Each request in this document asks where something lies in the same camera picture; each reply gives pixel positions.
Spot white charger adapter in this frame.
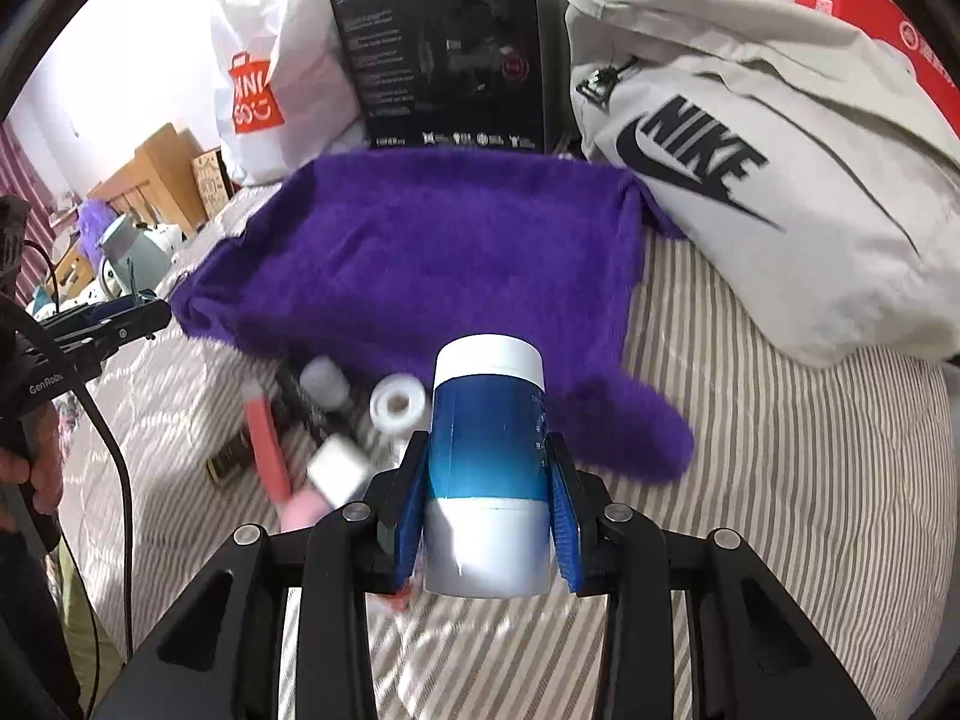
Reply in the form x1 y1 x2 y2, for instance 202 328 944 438
308 434 374 509

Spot pink blue sponge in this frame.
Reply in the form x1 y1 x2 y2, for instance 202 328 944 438
278 489 331 533

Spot blue white cylinder bottle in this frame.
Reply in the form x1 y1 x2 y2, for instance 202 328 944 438
423 333 551 598

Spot black Horizon stick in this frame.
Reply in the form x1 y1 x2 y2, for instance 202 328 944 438
275 362 353 447

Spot white tape roll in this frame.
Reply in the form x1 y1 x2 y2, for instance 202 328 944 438
368 374 431 437

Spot pink grey tube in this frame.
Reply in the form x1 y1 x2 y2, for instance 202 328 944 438
241 379 293 507

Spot translucent white cap adapter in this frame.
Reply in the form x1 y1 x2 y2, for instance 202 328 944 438
299 356 352 411

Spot Grand Reserve black box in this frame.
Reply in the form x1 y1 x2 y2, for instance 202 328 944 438
205 427 252 488

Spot left hand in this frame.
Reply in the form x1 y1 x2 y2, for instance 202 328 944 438
0 403 64 515

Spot mint green kettle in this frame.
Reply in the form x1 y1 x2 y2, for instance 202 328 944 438
96 215 171 299

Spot wooden headboard piece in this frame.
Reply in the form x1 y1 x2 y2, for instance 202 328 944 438
88 124 206 239

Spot striped quilt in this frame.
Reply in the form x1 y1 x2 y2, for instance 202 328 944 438
60 234 958 718

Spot purple towel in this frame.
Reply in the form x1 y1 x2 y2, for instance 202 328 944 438
171 148 695 483

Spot white Miniso plastic bag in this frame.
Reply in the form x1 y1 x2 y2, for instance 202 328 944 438
212 0 361 185

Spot grey Nike bag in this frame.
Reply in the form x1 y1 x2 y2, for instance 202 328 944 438
566 0 958 367

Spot black headset box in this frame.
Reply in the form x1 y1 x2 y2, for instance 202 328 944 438
331 0 563 154

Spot red paper bag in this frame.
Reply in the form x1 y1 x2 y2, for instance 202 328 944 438
794 0 958 132

